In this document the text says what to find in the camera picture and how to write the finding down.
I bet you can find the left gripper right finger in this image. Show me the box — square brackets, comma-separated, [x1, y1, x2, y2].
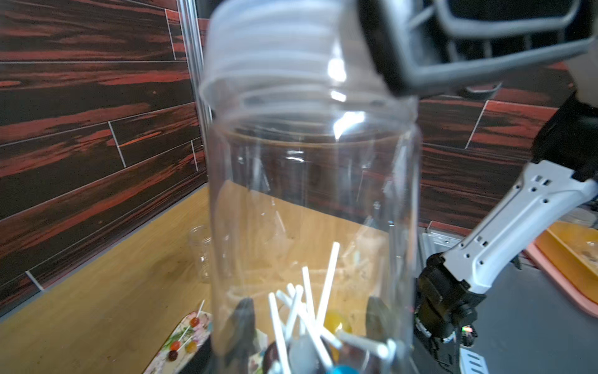
[365, 296, 406, 373]

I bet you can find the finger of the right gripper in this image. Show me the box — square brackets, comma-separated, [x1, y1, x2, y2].
[357, 1, 597, 97]

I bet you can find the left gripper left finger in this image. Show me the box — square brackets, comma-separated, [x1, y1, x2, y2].
[179, 296, 258, 374]

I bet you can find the clear candy jar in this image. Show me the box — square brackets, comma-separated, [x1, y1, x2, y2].
[188, 225, 211, 284]

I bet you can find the jar with white lid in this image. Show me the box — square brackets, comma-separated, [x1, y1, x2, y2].
[208, 84, 420, 373]

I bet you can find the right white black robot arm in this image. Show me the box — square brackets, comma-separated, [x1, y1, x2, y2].
[358, 1, 597, 373]

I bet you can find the floral pattern tray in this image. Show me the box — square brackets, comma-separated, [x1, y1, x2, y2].
[144, 312, 269, 373]

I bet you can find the pink plastic tray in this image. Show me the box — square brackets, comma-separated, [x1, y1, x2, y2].
[525, 243, 597, 319]

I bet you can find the yellow plastic tub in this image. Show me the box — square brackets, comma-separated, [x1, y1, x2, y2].
[535, 221, 597, 303]

